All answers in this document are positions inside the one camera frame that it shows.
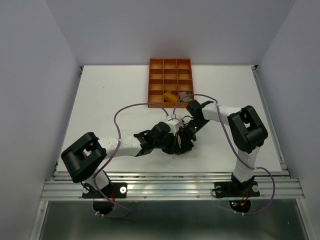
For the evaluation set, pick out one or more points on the cream and brown striped sock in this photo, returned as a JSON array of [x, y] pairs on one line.
[[183, 143]]

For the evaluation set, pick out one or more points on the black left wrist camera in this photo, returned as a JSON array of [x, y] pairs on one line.
[[160, 130]]

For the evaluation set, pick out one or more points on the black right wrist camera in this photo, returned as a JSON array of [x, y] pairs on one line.
[[194, 108]]

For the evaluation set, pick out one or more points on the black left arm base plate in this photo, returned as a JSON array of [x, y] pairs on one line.
[[115, 190]]

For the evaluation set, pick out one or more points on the mustard yellow sock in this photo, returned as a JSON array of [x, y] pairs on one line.
[[169, 97]]

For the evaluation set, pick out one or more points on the tan sock with red cuff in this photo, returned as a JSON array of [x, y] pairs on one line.
[[185, 97]]

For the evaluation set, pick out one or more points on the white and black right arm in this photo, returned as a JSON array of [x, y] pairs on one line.
[[247, 130]]

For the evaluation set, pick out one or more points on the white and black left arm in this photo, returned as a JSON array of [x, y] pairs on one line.
[[83, 158]]

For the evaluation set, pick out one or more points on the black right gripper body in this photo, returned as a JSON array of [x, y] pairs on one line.
[[190, 129]]

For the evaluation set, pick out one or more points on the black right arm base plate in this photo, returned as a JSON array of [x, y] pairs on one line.
[[232, 189]]

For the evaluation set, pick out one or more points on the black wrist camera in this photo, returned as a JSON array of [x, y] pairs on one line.
[[160, 130], [194, 108]]

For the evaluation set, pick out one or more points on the orange compartment tray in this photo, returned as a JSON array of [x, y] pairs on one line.
[[169, 74]]

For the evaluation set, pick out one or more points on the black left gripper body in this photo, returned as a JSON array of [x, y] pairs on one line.
[[167, 144]]

